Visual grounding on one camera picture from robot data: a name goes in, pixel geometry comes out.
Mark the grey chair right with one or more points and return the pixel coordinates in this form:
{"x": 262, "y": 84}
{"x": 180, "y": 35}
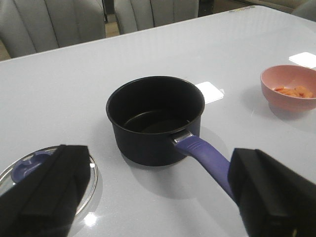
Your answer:
{"x": 137, "y": 15}

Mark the orange ham slices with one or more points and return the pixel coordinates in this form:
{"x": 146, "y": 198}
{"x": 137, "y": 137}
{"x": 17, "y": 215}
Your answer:
{"x": 299, "y": 92}

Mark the grey chair left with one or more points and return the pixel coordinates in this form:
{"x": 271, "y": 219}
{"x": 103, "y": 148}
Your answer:
{"x": 33, "y": 26}

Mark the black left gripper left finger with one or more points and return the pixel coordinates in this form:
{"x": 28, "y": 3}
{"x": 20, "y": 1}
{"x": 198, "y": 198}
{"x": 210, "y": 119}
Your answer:
{"x": 44, "y": 203}

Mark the pink bowl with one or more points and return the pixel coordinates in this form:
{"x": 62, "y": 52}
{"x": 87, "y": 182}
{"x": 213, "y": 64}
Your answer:
{"x": 289, "y": 77}

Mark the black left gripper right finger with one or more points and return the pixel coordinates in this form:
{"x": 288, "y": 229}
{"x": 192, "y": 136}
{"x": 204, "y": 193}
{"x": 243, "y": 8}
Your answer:
{"x": 273, "y": 200}

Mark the dark blue saucepan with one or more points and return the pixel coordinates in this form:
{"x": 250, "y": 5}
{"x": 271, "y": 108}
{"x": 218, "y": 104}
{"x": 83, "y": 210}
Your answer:
{"x": 156, "y": 122}

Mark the grey chair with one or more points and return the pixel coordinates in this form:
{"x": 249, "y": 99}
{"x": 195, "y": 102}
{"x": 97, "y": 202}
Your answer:
{"x": 33, "y": 26}
{"x": 137, "y": 15}

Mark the glass pot lid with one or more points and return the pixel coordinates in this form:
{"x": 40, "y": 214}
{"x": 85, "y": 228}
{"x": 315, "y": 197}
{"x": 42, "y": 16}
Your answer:
{"x": 22, "y": 167}

